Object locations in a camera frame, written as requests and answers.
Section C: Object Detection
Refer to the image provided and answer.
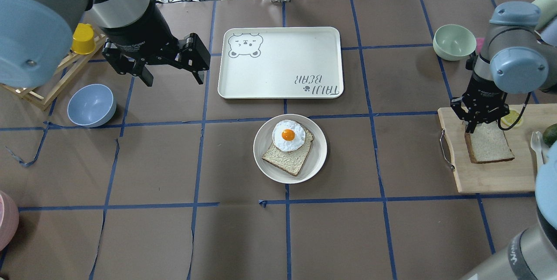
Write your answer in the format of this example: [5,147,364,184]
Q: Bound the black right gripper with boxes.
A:
[451,76,510,134]

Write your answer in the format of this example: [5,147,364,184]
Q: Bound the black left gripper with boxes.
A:
[102,1,211,87]

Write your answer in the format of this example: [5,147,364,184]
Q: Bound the white bread slice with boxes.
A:
[465,122,515,164]

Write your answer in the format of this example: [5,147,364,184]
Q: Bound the white round plate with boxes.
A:
[253,114,329,183]

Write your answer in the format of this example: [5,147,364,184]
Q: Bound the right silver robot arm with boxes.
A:
[451,1,557,280]

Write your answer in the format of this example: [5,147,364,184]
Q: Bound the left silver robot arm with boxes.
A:
[0,0,210,88]

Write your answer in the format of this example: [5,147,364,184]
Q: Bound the bread slice under egg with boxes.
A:
[262,126,314,177]

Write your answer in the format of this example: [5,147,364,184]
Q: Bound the lemon slice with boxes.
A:
[500,108,524,128]

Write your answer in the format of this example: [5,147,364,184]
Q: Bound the white plastic fork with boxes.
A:
[530,131,544,171]

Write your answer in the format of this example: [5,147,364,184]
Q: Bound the wooden cutting board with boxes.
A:
[437,103,557,193]

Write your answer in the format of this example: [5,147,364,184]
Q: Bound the green avocado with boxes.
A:
[542,123,557,148]

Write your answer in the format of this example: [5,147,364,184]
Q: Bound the blue bowl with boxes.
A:
[67,83,117,128]

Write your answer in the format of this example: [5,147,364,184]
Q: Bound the pink cloth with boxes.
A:
[475,37,485,55]

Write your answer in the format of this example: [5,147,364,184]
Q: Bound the green bowl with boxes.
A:
[433,24,477,61]

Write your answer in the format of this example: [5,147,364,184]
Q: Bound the yellow cup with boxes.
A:
[71,23,96,55]

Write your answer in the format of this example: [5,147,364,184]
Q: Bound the cream bear tray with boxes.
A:
[218,27,345,99]

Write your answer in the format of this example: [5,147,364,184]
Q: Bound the fried egg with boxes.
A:
[272,120,306,153]

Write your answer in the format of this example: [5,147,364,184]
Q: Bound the wooden rack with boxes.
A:
[1,28,106,111]

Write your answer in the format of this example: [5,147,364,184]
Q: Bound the pink bowl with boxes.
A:
[0,191,19,251]

